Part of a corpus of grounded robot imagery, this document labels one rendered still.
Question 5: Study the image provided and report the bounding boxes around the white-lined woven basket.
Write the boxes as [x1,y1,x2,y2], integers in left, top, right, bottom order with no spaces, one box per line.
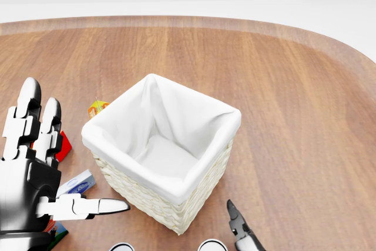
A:
[80,73,243,236]

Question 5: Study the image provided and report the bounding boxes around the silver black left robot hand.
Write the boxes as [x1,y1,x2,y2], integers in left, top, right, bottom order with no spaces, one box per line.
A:
[0,76,131,236]

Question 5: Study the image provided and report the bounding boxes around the round tin with pale lid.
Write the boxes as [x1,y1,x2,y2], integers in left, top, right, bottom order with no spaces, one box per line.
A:
[197,238,229,251]
[109,242,136,251]

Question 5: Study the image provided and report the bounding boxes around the red box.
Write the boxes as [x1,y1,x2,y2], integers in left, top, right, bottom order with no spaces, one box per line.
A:
[31,130,73,163]

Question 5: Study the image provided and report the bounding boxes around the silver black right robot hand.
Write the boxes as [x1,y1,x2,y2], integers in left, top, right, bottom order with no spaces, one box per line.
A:
[226,199,267,251]

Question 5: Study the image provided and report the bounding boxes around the colourful printed box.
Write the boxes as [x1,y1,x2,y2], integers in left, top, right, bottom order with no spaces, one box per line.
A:
[42,217,69,251]

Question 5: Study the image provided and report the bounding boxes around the blue and white box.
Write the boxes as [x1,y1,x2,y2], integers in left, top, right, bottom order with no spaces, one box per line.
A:
[55,169,97,199]

